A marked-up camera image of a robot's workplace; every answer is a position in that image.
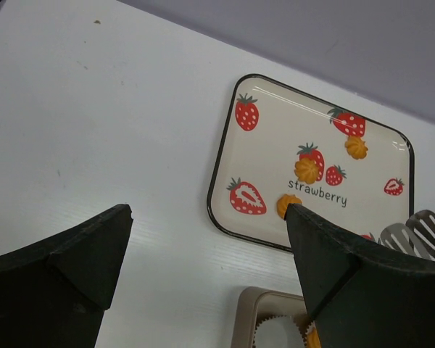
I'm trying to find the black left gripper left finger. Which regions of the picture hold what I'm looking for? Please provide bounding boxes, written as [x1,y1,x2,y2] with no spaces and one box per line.
[0,204,133,347]

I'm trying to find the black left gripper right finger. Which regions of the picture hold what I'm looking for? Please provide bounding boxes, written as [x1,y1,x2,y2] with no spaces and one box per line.
[286,204,435,347]

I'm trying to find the orange swirl cookie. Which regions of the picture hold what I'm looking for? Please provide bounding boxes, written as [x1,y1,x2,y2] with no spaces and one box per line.
[344,136,368,160]
[305,322,321,348]
[294,158,319,184]
[276,194,302,220]

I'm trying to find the silver metal tongs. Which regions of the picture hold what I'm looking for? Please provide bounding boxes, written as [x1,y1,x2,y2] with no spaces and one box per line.
[378,210,435,262]

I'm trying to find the gold square tin box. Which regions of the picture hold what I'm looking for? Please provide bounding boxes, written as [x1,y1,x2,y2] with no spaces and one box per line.
[231,286,309,347]

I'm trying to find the strawberry print tray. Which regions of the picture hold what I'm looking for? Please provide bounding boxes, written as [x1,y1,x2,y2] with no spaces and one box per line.
[207,74,415,250]

